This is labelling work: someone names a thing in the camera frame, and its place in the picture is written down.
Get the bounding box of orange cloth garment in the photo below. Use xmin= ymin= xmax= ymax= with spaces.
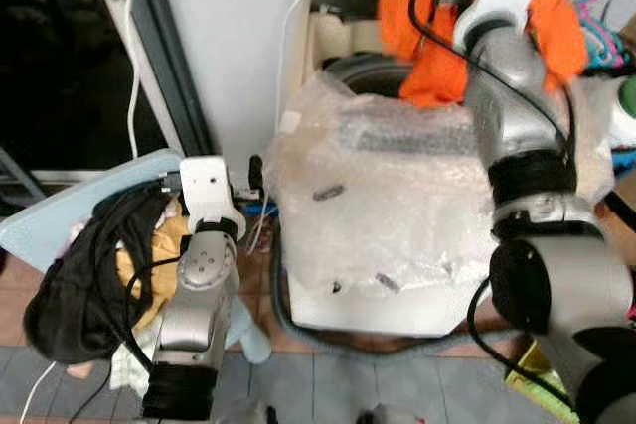
xmin=377 ymin=0 xmax=589 ymax=110

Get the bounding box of white washing machine bubble wrapped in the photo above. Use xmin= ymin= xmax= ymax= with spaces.
xmin=261 ymin=45 xmax=619 ymax=338

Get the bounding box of teal pink patterned cloth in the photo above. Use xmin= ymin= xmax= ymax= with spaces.
xmin=555 ymin=0 xmax=636 ymax=73

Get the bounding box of yellow garment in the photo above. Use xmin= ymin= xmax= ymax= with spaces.
xmin=113 ymin=198 xmax=192 ymax=330

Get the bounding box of black garment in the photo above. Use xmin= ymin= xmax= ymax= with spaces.
xmin=23 ymin=184 xmax=188 ymax=366

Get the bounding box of light blue plastic chair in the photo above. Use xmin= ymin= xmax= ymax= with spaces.
xmin=0 ymin=149 xmax=273 ymax=366

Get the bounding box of white bottle green cap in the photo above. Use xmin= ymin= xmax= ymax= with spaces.
xmin=606 ymin=74 xmax=636 ymax=150

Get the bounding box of white cloth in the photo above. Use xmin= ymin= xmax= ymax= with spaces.
xmin=105 ymin=341 xmax=154 ymax=393

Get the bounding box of grey robot right foot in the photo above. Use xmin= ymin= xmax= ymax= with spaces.
xmin=356 ymin=403 xmax=430 ymax=424

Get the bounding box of yellow green plastic item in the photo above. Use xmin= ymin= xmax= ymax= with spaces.
xmin=504 ymin=341 xmax=559 ymax=397

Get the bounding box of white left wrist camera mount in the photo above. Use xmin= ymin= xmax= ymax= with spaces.
xmin=178 ymin=155 xmax=248 ymax=240

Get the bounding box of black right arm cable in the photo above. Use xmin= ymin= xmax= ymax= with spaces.
xmin=406 ymin=0 xmax=581 ymax=413

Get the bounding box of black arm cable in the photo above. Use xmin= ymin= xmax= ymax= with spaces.
xmin=406 ymin=0 xmax=581 ymax=413
xmin=91 ymin=182 xmax=186 ymax=377

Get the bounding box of grey door frame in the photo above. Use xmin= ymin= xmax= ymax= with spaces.
xmin=127 ymin=0 xmax=218 ymax=159

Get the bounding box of white hanging cable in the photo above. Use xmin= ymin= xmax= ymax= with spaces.
xmin=83 ymin=0 xmax=142 ymax=161

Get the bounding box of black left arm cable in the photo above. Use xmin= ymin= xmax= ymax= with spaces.
xmin=91 ymin=182 xmax=186 ymax=377

